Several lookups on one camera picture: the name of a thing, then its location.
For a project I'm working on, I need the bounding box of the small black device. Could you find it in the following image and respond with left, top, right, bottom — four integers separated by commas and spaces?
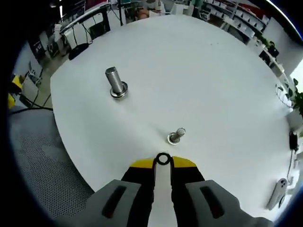
289, 131, 298, 151

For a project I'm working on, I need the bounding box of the small threaded metal stud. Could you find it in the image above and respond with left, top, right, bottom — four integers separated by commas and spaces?
167, 127, 187, 145

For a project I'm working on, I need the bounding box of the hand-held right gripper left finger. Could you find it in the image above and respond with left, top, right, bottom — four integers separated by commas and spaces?
59, 155, 158, 227

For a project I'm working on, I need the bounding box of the small green desk plant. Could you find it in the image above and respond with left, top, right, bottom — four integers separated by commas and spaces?
258, 33, 270, 48

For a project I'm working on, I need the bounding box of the large threaded metal stud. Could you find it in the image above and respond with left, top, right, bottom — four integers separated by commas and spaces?
105, 67, 130, 99

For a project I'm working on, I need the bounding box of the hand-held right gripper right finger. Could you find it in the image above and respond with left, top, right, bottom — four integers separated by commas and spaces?
170, 155, 273, 227

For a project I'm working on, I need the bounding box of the white side desk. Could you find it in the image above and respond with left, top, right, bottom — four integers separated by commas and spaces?
59, 3, 112, 41

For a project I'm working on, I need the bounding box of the mesh office chair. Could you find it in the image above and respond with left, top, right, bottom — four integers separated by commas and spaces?
9, 110, 95, 227

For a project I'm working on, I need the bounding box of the white handheld device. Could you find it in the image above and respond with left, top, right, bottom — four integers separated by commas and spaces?
267, 178, 288, 210

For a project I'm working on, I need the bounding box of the black cable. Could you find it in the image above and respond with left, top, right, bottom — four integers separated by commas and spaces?
9, 92, 54, 114

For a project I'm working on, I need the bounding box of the potted green plant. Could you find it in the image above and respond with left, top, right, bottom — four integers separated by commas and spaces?
276, 78, 303, 131

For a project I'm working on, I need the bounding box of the shelf with white bins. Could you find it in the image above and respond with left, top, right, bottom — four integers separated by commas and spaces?
202, 0, 272, 36

